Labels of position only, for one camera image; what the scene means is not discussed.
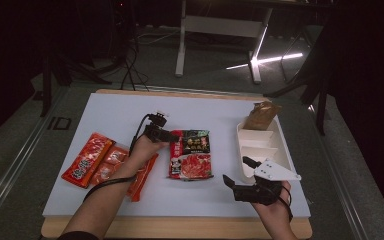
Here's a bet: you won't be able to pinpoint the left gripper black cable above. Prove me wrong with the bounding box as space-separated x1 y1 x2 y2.
83 113 153 203

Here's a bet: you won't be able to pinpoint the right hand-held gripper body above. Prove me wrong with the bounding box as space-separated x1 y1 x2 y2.
231 158 302 206

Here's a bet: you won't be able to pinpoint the black chair legs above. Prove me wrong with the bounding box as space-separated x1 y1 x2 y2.
264 26 332 136

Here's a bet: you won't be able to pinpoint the person's left hand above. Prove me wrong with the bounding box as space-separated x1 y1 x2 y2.
113 134 170 181

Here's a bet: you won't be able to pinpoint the metal floor rail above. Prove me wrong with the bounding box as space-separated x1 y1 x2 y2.
0 85 72 231
308 103 372 240

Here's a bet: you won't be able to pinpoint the white divided container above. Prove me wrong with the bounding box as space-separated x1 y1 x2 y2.
235 116 296 185

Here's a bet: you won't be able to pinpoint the white metal table frame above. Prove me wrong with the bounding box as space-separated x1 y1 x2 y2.
174 0 274 84

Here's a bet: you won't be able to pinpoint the red and black food packet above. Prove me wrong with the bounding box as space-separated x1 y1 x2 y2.
168 129 214 181

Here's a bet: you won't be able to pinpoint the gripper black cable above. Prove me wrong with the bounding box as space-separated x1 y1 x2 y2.
278 186 295 223
83 113 153 203

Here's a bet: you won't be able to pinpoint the gold foil packet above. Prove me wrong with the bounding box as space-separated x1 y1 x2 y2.
243 100 283 132

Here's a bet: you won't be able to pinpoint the red snack packet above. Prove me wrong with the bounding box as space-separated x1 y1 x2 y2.
60 132 117 190

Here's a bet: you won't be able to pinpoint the person's right hand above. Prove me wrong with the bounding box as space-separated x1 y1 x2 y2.
251 180 293 232

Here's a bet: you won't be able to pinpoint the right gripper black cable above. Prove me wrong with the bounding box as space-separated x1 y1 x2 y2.
278 186 295 223

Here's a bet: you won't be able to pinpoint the orange clear sausage packet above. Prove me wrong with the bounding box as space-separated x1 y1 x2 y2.
88 142 160 203

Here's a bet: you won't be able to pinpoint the white table sheet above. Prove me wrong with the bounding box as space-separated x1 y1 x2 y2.
42 92 312 219

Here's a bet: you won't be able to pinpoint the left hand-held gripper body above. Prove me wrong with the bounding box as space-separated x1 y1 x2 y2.
143 111 178 144

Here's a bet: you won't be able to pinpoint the black floor cables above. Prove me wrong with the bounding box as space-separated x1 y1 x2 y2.
119 36 151 92

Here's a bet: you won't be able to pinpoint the black metal stand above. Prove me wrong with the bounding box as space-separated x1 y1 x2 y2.
39 49 113 118

